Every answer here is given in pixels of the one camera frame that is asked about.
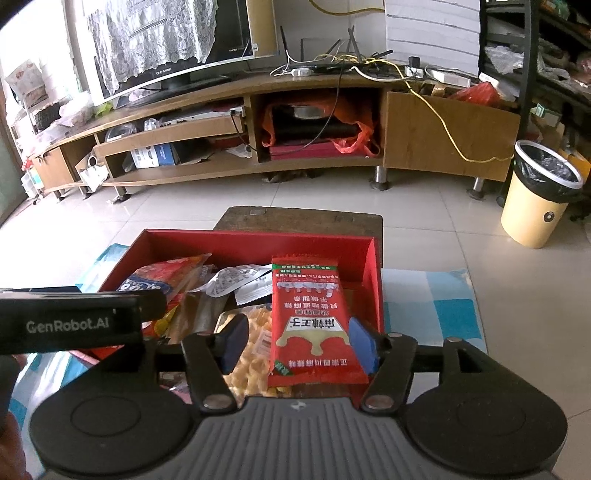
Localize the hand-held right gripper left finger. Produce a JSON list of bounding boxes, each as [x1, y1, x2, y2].
[[92, 314, 250, 413]]

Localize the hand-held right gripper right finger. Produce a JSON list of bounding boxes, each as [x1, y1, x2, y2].
[[349, 318, 504, 412]]

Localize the yellow twisted snack bag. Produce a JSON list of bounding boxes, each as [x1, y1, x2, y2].
[[215, 305, 352, 400]]

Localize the red and green snack packet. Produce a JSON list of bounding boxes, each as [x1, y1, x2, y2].
[[268, 255, 370, 389]]

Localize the silver snack packet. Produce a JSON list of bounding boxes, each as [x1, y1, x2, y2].
[[203, 264, 274, 305]]

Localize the orange and blue snack packet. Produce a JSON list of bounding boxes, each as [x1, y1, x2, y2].
[[113, 254, 213, 337]]

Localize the red cardboard box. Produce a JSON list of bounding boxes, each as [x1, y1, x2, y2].
[[76, 229, 385, 370]]

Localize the blue checkered tablecloth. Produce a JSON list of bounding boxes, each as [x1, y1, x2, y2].
[[9, 242, 488, 416]]

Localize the wooden stool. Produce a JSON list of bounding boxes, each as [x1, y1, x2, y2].
[[215, 206, 385, 241]]

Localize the white box with blue print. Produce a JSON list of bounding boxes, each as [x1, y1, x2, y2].
[[131, 143, 179, 168]]

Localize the wooden TV stand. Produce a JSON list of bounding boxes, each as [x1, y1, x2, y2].
[[28, 71, 522, 201]]

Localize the beige trash bin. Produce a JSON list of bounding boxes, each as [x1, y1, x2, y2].
[[501, 140, 583, 250]]

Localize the orange plastic bag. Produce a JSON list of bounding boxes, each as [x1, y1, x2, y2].
[[261, 99, 382, 155]]

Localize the stacked printed cartons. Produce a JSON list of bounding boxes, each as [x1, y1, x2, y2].
[[4, 60, 51, 121]]

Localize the red plastic bag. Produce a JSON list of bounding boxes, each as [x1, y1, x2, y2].
[[450, 82, 502, 109]]

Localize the white lace cloth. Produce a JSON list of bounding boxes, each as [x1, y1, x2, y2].
[[88, 0, 215, 95]]

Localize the television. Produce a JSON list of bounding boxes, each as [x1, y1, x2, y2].
[[85, 0, 282, 108]]

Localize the white foam boards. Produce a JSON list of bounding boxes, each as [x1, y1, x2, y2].
[[385, 0, 482, 77]]

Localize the black shelf rack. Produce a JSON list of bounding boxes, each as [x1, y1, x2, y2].
[[480, 0, 591, 222]]

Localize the yellow cable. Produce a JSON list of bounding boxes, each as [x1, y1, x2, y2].
[[308, 0, 514, 163]]

